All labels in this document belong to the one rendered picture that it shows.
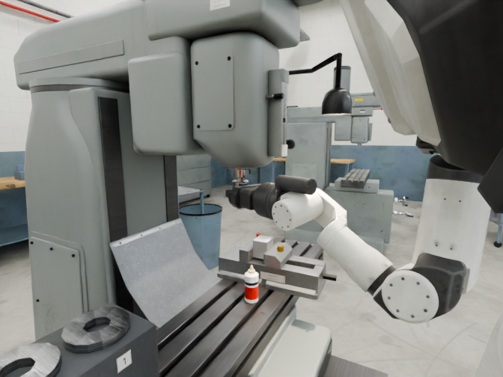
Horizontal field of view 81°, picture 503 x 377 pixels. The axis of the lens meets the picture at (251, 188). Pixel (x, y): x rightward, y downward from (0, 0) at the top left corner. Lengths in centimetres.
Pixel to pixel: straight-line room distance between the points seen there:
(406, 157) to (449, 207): 669
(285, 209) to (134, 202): 58
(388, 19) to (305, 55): 754
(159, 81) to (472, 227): 72
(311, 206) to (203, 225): 244
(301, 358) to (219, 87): 73
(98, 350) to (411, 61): 49
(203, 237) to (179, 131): 235
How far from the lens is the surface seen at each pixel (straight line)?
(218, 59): 74
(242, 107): 70
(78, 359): 50
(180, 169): 597
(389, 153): 721
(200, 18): 77
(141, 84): 87
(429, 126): 28
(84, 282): 107
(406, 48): 25
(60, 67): 118
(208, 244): 311
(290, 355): 92
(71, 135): 101
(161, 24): 85
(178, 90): 78
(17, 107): 507
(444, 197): 53
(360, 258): 57
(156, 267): 106
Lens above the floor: 139
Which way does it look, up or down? 10 degrees down
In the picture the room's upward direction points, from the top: straight up
